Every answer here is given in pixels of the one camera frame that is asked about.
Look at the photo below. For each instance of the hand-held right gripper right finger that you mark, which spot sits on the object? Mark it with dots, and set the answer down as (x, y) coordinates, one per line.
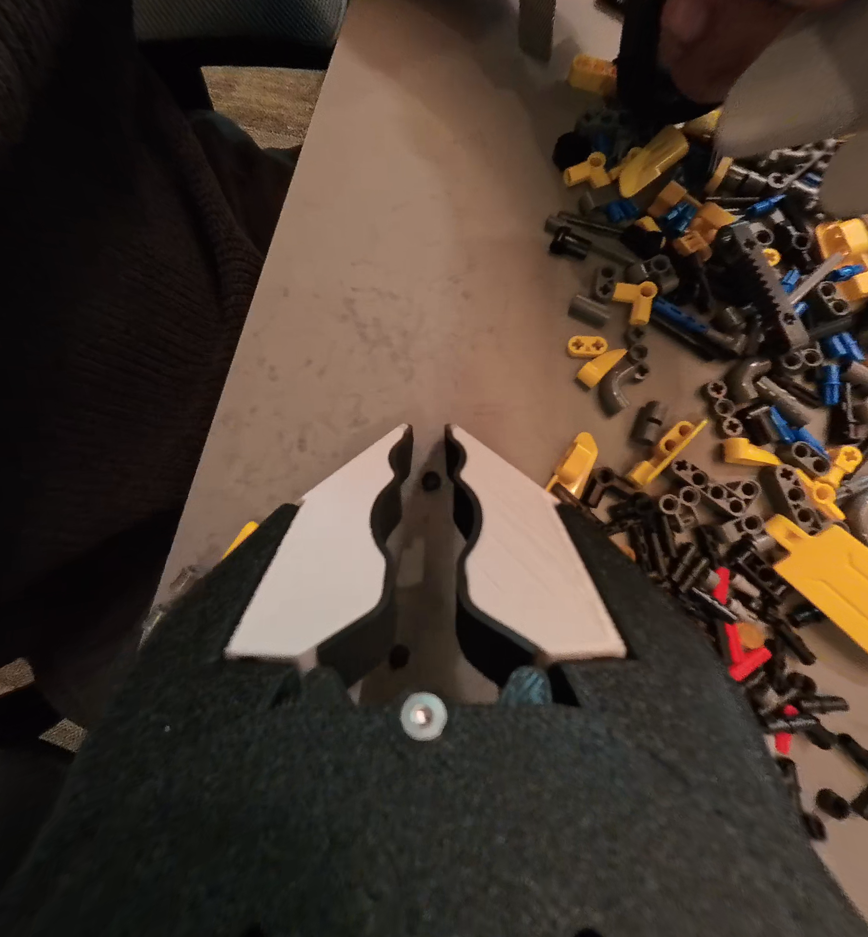
(536, 564)

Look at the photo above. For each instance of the pile of toy building parts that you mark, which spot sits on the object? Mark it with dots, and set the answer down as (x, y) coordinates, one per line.
(741, 380)

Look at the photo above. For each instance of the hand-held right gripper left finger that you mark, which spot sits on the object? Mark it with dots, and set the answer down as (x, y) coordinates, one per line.
(324, 564)

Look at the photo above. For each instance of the person's left hand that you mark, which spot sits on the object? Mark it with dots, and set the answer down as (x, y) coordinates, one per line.
(712, 44)

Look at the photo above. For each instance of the person's dark sweater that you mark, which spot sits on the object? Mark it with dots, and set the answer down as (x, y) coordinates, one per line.
(75, 329)

